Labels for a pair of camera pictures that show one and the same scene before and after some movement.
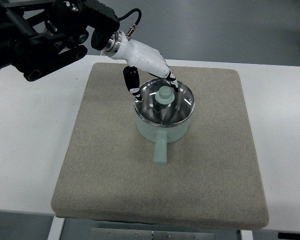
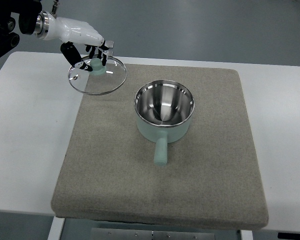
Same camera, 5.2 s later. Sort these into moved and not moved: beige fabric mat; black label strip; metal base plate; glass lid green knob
Moved: glass lid green knob
Not moved: metal base plate; black label strip; beige fabric mat
